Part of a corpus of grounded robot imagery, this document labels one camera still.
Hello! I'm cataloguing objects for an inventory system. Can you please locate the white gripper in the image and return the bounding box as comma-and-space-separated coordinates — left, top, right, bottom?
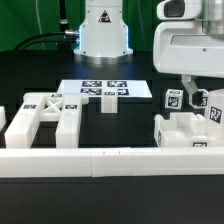
153, 21, 224, 95

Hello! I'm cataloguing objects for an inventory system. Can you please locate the white chair seat part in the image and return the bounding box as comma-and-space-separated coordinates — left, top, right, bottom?
154, 112, 224, 148

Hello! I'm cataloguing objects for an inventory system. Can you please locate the white front fence bar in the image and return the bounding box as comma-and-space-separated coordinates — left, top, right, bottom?
0, 147, 224, 178

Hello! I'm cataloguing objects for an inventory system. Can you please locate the white side block left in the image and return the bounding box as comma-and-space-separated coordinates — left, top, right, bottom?
0, 106, 6, 131

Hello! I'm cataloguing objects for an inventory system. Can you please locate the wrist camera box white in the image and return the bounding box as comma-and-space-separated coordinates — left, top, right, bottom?
157, 0, 202, 20

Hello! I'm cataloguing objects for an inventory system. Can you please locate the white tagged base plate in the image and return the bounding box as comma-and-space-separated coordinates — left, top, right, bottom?
57, 79, 153, 114

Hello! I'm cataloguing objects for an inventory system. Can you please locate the black cable with connector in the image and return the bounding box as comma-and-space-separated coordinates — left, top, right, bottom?
13, 29, 81, 51

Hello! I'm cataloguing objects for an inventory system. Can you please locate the white chair back frame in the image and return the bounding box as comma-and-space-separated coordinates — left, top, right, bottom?
5, 92, 89, 149

